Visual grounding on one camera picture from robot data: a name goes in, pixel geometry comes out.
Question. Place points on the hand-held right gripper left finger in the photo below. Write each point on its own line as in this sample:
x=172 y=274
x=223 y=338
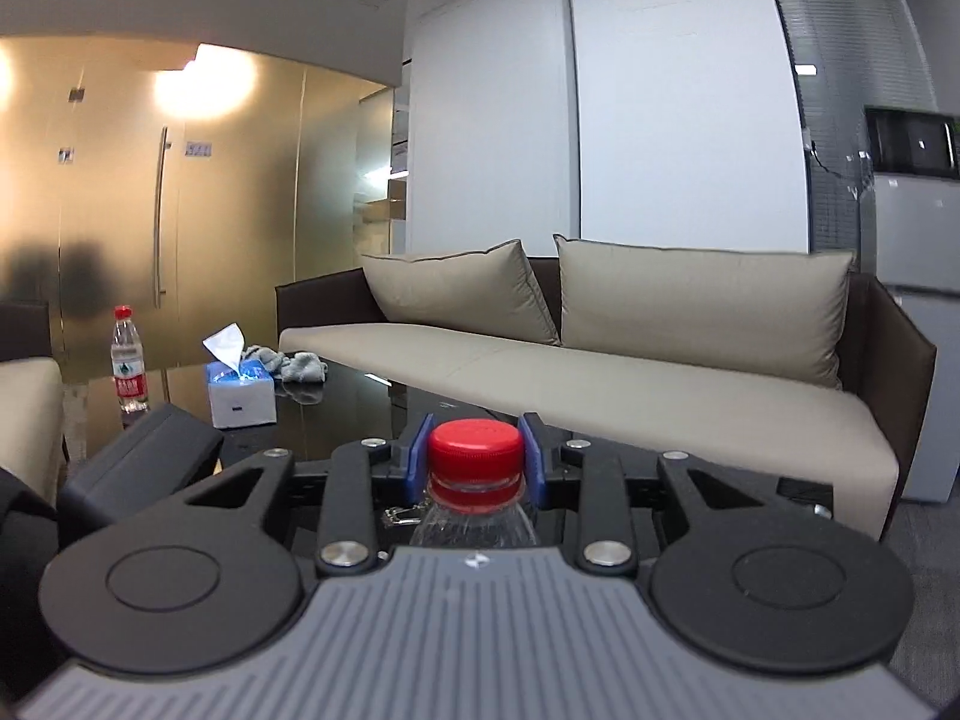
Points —
x=415 y=457

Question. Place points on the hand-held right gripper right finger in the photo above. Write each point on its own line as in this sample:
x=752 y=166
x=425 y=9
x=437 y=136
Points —
x=531 y=457

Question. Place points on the red bottle cap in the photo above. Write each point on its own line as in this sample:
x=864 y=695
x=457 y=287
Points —
x=474 y=450

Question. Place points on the clear plastic water bottle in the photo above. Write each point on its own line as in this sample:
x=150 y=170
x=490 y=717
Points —
x=472 y=529

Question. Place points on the small sealed water bottle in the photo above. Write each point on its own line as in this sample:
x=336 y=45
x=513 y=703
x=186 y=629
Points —
x=129 y=364

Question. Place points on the beige and brown sofa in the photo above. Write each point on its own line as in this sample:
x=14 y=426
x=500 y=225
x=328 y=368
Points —
x=600 y=390

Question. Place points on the white tissue box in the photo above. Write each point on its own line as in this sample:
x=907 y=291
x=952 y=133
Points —
x=240 y=397

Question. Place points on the beige armchair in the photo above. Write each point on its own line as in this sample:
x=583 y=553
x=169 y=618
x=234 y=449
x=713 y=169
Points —
x=26 y=405

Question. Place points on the grey cloth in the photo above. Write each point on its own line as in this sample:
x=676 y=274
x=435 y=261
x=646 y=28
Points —
x=300 y=366

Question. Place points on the beige sofa cushion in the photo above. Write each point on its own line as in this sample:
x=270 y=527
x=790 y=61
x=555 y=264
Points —
x=457 y=289
x=705 y=307

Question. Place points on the silver refrigerator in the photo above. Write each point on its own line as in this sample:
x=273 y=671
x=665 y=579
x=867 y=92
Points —
x=919 y=240

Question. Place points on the black microwave oven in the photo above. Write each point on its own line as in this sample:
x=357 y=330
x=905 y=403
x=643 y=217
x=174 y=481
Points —
x=911 y=139

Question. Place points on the grey venetian blind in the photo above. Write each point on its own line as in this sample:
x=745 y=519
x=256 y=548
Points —
x=840 y=30

